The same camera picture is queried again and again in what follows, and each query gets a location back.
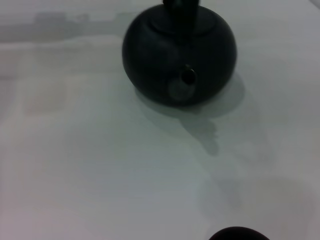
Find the black round teapot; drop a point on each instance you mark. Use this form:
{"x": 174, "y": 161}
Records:
{"x": 175, "y": 52}

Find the small dark teacup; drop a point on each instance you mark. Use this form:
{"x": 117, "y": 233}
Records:
{"x": 238, "y": 233}

